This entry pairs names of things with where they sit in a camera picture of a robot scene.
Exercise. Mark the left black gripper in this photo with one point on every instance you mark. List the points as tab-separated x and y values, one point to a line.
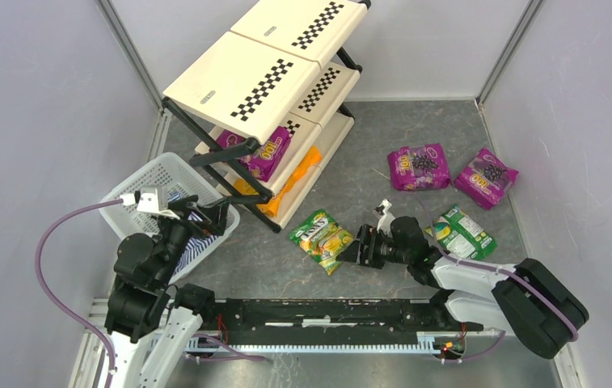
198	215

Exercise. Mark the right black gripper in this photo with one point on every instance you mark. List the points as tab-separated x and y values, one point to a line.
366	248

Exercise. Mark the green yellow candy bag front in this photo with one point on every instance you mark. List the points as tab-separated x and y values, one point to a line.
323	239

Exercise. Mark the orange candy bag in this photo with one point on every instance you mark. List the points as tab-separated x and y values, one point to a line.
312	158
271	208

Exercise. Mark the green candy bag back side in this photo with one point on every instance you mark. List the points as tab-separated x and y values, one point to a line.
459	234

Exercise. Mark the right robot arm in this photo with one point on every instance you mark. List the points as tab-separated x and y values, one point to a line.
524	299

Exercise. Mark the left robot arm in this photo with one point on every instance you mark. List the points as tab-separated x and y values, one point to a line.
147	325

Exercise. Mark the purple candy bag on shelf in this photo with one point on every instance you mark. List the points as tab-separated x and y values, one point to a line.
264	161

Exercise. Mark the purple candy bag middle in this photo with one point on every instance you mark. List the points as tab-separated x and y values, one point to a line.
419	168

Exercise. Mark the cream checkered three-tier shelf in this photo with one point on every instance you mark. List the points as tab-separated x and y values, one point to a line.
282	64

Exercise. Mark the purple candy bag right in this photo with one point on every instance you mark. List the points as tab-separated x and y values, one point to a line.
485	179

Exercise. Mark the white plastic mesh basket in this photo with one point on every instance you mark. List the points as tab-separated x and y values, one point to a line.
179	179

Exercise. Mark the blue striped cloth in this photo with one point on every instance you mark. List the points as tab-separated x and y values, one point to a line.
193	251

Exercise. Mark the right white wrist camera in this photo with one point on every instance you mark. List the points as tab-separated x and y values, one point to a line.
383	209

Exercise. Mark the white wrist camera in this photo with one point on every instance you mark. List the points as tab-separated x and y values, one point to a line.
383	209
148	199

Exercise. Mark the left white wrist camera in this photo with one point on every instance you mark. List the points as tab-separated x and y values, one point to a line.
148	199

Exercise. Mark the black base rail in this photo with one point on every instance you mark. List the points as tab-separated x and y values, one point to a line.
330	321

